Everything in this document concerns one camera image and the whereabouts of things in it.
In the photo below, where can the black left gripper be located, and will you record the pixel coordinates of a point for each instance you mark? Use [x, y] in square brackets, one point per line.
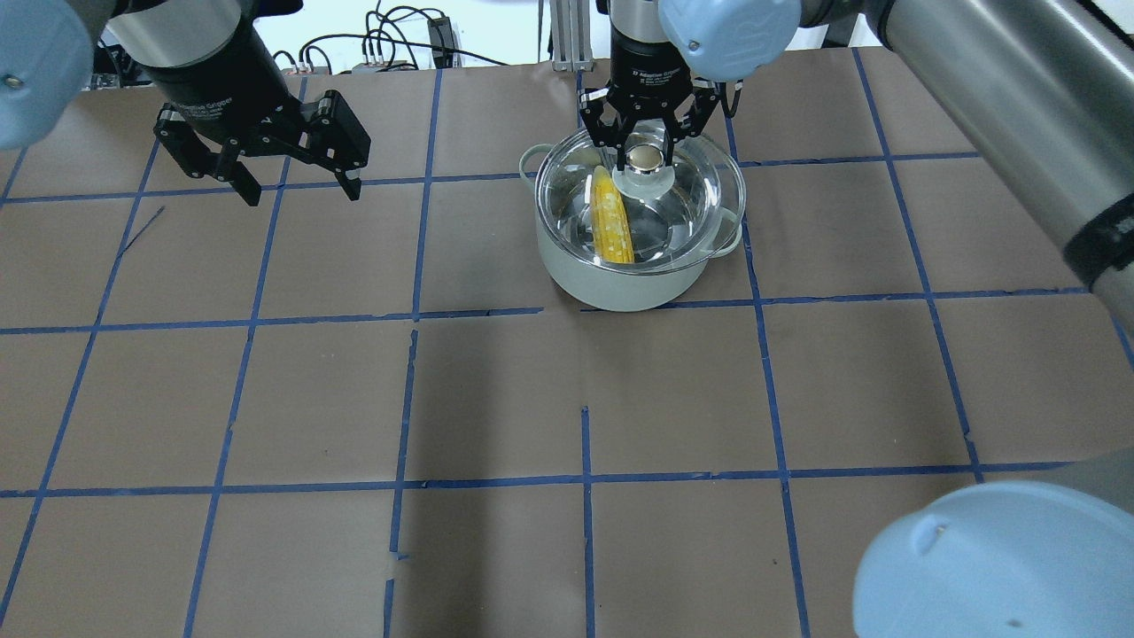
[213, 89]

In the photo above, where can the glass pot lid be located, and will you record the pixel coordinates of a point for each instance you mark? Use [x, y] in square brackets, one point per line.
[679, 215]

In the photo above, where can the brown paper table cover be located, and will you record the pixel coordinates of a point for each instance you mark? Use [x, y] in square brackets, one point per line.
[325, 418]

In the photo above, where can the pale green steel pot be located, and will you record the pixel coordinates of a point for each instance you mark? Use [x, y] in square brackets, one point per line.
[613, 291]

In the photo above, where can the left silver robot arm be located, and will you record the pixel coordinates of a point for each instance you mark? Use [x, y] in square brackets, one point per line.
[48, 49]

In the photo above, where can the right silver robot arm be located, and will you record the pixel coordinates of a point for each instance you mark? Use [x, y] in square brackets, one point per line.
[1042, 89]

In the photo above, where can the yellow corn cob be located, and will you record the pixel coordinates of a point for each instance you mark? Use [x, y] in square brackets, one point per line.
[612, 238]

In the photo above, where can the aluminium frame post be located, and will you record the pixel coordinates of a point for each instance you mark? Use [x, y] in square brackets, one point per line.
[570, 36]

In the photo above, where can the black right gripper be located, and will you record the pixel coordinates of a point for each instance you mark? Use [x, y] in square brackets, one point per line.
[644, 69]

